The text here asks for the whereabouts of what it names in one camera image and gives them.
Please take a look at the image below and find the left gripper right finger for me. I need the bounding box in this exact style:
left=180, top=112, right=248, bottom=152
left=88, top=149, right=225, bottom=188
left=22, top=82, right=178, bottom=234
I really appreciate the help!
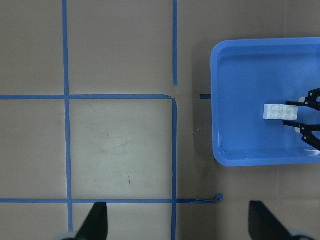
left=248, top=200, right=293, bottom=240

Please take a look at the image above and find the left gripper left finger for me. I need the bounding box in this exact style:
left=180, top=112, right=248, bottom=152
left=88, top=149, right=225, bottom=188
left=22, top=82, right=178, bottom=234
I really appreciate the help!
left=75, top=202, right=108, bottom=240

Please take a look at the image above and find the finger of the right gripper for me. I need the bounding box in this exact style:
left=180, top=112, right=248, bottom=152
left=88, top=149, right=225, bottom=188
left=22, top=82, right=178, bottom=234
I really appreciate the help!
left=282, top=120, right=320, bottom=151
left=285, top=88, right=320, bottom=108

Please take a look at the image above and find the white toy block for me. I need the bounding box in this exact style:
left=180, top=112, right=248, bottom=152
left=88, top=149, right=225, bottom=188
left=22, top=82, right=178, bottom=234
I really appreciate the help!
left=263, top=104, right=284, bottom=120
left=282, top=104, right=299, bottom=121

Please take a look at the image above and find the blue plastic tray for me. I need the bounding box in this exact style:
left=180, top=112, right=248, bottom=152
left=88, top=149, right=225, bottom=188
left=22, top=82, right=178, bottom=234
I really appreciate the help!
left=210, top=37, right=320, bottom=167

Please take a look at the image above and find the brown paper table cover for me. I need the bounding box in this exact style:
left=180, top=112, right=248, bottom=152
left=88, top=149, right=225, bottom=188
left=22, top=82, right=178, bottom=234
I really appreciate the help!
left=0, top=0, right=320, bottom=240

